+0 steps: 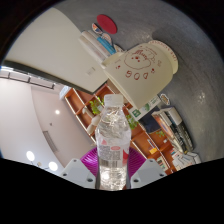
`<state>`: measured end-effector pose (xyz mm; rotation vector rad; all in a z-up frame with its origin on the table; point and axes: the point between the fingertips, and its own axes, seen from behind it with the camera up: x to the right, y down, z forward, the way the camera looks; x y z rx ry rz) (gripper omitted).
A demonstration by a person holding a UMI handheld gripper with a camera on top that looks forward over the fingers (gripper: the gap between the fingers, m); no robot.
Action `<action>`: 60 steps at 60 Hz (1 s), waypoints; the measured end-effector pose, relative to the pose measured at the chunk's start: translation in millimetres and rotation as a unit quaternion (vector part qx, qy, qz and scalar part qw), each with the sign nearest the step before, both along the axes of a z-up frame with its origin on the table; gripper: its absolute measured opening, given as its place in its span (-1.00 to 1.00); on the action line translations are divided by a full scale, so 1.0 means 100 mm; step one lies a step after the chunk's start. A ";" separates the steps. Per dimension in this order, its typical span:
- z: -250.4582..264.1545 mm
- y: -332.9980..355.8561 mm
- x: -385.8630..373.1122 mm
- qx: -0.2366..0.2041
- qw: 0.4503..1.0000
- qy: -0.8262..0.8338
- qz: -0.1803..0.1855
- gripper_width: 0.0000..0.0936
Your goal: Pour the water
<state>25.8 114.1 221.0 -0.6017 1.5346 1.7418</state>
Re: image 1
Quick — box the stack of dark books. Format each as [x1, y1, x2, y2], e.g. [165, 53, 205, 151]
[151, 106, 195, 155]

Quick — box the orange wooden shelf unit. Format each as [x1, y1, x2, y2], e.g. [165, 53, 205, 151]
[64, 83, 178, 176]

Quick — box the dark navy chair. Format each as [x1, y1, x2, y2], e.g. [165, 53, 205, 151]
[138, 114, 162, 134]

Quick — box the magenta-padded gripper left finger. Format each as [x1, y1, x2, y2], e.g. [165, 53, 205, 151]
[59, 147, 100, 190]

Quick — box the stack of colourful books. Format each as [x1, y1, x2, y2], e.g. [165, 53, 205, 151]
[171, 151, 203, 173]

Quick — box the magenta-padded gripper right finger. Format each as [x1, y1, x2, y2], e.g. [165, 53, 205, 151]
[127, 147, 168, 190]

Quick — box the cream mug with red drawing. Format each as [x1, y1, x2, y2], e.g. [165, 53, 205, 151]
[101, 39, 179, 110]

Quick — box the stack of white boxes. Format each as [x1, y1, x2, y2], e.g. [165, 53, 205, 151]
[78, 29, 125, 65]

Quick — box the branched ceiling lamp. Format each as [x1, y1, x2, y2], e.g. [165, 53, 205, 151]
[25, 149, 59, 173]

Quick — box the clear plastic water bottle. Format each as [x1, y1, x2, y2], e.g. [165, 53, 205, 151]
[94, 93, 132, 192]

